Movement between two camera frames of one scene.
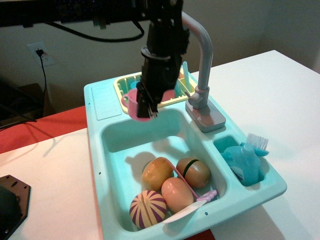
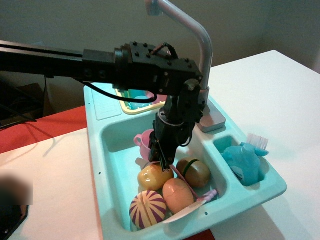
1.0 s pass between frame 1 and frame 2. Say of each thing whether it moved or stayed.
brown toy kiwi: stayed
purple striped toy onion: stayed
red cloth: stayed
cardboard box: stayed
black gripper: moved
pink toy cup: moved
